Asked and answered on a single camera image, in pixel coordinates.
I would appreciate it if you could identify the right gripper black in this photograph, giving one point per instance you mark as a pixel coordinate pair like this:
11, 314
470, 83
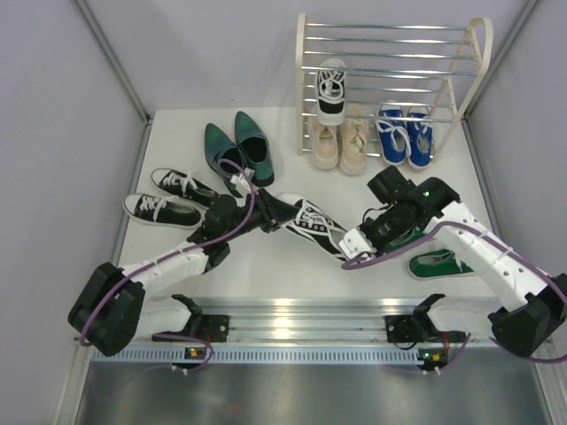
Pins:
379, 249

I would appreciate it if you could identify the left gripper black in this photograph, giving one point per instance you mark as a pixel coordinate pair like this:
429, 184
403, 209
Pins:
273, 212

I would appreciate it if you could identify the black white sneaker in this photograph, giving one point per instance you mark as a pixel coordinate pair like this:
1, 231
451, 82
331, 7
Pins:
313, 224
330, 88

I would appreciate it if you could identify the dark green leather shoe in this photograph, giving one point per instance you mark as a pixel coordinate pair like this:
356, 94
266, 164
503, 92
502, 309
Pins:
223, 156
254, 145

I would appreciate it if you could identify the blue sneaker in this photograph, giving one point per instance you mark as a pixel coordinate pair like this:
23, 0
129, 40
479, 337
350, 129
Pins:
420, 133
392, 134

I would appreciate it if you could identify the beige lace sneaker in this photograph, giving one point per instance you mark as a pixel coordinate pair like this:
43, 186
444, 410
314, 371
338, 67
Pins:
324, 144
354, 132

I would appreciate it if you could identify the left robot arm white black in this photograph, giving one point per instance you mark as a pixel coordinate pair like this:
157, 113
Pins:
119, 305

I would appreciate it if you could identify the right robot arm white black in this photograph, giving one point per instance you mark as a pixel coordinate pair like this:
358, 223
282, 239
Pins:
528, 306

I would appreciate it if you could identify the cream metal shoe shelf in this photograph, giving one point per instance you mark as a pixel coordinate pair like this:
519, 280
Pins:
437, 68

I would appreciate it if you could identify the green sneaker upper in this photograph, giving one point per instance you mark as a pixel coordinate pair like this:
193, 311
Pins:
403, 240

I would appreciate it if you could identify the green sneaker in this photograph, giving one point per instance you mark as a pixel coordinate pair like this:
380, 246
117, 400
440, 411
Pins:
438, 264
403, 240

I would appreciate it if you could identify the green sneaker lower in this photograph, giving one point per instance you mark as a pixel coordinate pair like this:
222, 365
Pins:
438, 264

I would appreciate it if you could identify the black low sneaker upper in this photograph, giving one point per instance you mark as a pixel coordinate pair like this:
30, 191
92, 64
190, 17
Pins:
184, 186

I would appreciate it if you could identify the black low sneaker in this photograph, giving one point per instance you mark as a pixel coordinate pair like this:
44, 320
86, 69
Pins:
169, 211
184, 186

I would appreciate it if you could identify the black low sneaker lower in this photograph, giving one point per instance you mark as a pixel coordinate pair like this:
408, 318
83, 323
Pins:
169, 211

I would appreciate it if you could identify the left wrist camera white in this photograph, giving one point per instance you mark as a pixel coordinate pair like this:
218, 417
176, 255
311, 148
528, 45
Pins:
240, 185

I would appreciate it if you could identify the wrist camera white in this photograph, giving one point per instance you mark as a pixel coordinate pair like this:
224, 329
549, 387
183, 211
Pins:
354, 243
240, 185

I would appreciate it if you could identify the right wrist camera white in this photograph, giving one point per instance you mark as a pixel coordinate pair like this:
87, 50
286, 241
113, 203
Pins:
354, 243

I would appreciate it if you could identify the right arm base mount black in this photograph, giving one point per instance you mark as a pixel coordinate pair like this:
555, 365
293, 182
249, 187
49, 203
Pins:
409, 329

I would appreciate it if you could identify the aluminium rail base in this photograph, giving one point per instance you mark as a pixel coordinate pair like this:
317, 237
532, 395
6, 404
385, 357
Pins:
333, 321

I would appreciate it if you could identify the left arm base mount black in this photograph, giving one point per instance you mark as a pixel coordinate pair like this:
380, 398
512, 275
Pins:
212, 328

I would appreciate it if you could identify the perforated cable duct grey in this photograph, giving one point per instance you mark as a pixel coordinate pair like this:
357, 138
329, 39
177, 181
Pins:
274, 355

